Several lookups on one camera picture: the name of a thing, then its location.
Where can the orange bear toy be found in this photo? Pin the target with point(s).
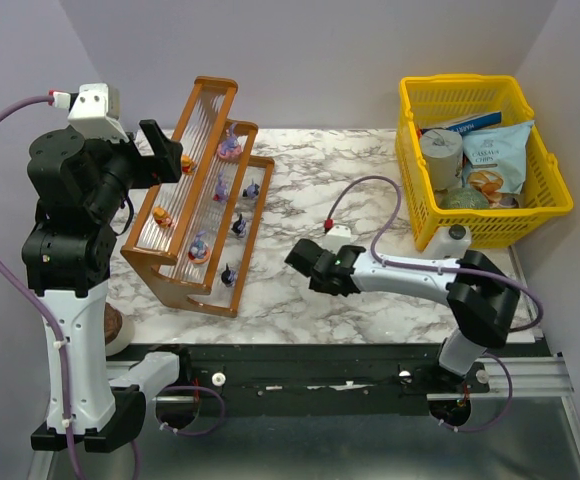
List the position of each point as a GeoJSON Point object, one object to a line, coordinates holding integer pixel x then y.
{"type": "Point", "coordinates": [188, 166]}
{"type": "Point", "coordinates": [162, 218]}

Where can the green round item in basket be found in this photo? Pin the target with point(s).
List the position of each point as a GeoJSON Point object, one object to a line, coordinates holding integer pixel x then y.
{"type": "Point", "coordinates": [464, 198]}

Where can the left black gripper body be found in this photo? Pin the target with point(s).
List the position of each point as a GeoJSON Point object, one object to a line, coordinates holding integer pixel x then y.
{"type": "Point", "coordinates": [159, 151]}

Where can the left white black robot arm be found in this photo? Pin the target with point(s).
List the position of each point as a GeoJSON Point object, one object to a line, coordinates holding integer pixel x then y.
{"type": "Point", "coordinates": [82, 183]}

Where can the light blue chips bag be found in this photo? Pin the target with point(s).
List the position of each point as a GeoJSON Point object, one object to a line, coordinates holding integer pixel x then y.
{"type": "Point", "coordinates": [496, 159]}

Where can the purple donkey red base toy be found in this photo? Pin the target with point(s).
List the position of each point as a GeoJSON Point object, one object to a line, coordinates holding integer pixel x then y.
{"type": "Point", "coordinates": [221, 193]}

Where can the black hat donkey toy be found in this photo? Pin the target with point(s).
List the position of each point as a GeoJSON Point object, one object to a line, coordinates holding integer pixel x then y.
{"type": "Point", "coordinates": [228, 276]}
{"type": "Point", "coordinates": [239, 227]}

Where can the grey cylindrical canister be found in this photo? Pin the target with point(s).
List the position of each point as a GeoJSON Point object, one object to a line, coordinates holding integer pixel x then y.
{"type": "Point", "coordinates": [442, 151]}

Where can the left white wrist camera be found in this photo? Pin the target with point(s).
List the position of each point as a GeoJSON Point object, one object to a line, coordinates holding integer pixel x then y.
{"type": "Point", "coordinates": [93, 111]}

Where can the dark blue box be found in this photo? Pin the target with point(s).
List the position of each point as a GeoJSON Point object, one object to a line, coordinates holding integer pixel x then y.
{"type": "Point", "coordinates": [466, 124]}

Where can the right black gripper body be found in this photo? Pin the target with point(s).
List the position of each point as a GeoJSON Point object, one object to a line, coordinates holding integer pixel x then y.
{"type": "Point", "coordinates": [302, 255]}

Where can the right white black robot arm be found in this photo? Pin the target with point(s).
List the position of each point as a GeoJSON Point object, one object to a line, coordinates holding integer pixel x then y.
{"type": "Point", "coordinates": [481, 298]}

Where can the white bottle grey cap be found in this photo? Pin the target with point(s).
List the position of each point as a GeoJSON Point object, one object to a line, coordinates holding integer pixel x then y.
{"type": "Point", "coordinates": [448, 242]}

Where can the brown topped white roll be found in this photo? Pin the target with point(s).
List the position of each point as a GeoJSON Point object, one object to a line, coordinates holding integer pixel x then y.
{"type": "Point", "coordinates": [119, 331]}

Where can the black hat donkey toy back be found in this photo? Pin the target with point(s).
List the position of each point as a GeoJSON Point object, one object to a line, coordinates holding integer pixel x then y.
{"type": "Point", "coordinates": [239, 227]}

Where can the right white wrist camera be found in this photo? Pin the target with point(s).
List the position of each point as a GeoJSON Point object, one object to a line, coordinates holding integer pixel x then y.
{"type": "Point", "coordinates": [335, 236]}

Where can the black hat donkey toy front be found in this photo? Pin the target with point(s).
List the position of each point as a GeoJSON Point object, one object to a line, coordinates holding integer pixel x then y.
{"type": "Point", "coordinates": [228, 276]}

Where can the brown tiered acrylic shelf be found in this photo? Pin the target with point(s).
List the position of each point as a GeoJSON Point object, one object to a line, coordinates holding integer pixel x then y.
{"type": "Point", "coordinates": [160, 256]}

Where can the yellow plastic basket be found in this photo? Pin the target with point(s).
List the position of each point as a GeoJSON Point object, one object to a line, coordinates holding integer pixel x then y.
{"type": "Point", "coordinates": [428, 100]}

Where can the orange bear toy back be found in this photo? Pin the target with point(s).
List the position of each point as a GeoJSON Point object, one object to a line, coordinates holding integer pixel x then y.
{"type": "Point", "coordinates": [188, 166]}

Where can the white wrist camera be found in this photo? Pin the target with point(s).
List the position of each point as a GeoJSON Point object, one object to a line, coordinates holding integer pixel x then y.
{"type": "Point", "coordinates": [93, 111]}
{"type": "Point", "coordinates": [335, 236]}

